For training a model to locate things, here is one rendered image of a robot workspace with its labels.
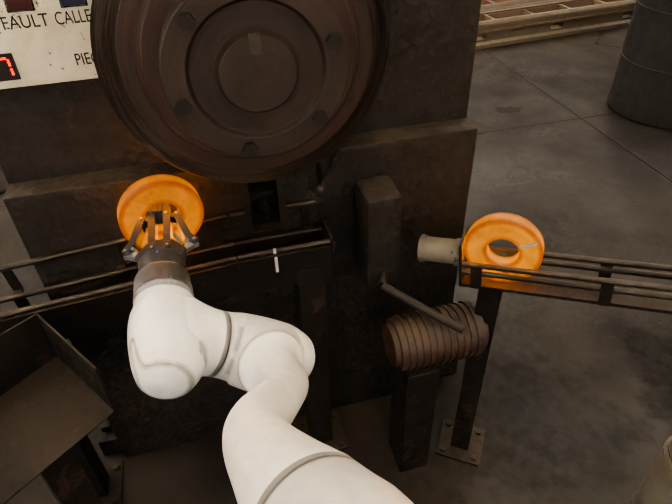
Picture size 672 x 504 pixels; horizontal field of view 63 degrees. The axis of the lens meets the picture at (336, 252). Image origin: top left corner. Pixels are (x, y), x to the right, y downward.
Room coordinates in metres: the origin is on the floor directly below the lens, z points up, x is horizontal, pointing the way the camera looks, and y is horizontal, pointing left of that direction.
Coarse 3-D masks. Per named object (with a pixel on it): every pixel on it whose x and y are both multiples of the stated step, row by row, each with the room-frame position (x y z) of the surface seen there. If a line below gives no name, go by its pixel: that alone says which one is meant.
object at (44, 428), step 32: (32, 320) 0.71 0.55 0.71; (0, 352) 0.66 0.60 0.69; (32, 352) 0.70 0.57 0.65; (64, 352) 0.68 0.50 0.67; (0, 384) 0.64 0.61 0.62; (32, 384) 0.66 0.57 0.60; (64, 384) 0.65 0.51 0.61; (96, 384) 0.61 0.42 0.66; (0, 416) 0.59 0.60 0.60; (32, 416) 0.59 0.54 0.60; (64, 416) 0.58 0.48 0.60; (96, 416) 0.58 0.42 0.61; (0, 448) 0.53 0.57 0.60; (32, 448) 0.53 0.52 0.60; (64, 448) 0.52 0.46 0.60; (0, 480) 0.48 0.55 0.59; (32, 480) 0.47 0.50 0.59; (64, 480) 0.55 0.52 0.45
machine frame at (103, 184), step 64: (448, 0) 1.13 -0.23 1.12; (448, 64) 1.13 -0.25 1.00; (0, 128) 0.93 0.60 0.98; (64, 128) 0.96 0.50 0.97; (384, 128) 1.10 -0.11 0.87; (448, 128) 1.10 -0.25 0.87; (64, 192) 0.90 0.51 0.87; (448, 192) 1.08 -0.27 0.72; (384, 320) 1.05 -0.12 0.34; (128, 384) 0.89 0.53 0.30; (384, 384) 1.05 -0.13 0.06; (128, 448) 0.88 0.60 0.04
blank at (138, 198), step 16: (160, 176) 0.88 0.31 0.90; (176, 176) 0.90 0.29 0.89; (128, 192) 0.85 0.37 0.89; (144, 192) 0.85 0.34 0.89; (160, 192) 0.86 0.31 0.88; (176, 192) 0.87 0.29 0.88; (192, 192) 0.88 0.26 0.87; (128, 208) 0.83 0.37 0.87; (144, 208) 0.84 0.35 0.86; (192, 208) 0.88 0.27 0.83; (128, 224) 0.83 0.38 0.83; (160, 224) 0.88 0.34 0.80; (192, 224) 0.88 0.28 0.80; (128, 240) 0.83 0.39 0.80; (144, 240) 0.84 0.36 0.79; (176, 240) 0.86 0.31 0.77
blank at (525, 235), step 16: (480, 224) 0.89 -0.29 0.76; (496, 224) 0.88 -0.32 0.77; (512, 224) 0.86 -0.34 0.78; (528, 224) 0.87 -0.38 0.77; (480, 240) 0.89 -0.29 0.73; (512, 240) 0.86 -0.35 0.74; (528, 240) 0.85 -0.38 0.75; (480, 256) 0.88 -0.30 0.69; (496, 256) 0.89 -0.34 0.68; (512, 256) 0.89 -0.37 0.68; (528, 256) 0.85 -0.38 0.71; (496, 272) 0.87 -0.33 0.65
